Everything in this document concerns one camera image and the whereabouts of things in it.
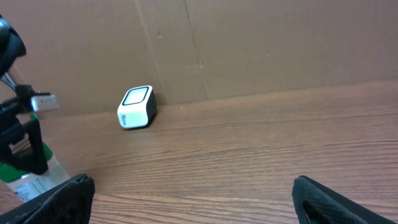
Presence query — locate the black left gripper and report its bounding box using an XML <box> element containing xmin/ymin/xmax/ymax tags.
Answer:
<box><xmin>1</xmin><ymin>85</ymin><xmax>50</xmax><ymax>175</ymax></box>

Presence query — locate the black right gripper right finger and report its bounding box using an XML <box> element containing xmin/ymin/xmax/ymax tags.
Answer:
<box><xmin>292</xmin><ymin>175</ymin><xmax>395</xmax><ymax>224</ymax></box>

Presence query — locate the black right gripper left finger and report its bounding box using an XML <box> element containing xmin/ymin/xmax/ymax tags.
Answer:
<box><xmin>1</xmin><ymin>174</ymin><xmax>95</xmax><ymax>224</ymax></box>

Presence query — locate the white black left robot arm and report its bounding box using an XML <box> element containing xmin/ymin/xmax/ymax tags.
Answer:
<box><xmin>1</xmin><ymin>18</ymin><xmax>48</xmax><ymax>175</ymax></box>

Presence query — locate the white barcode scanner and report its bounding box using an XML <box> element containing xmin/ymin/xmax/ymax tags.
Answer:
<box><xmin>117</xmin><ymin>85</ymin><xmax>157</xmax><ymax>129</ymax></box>

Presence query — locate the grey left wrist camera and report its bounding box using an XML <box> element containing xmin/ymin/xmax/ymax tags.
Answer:
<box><xmin>30</xmin><ymin>95</ymin><xmax>60</xmax><ymax>112</ymax></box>

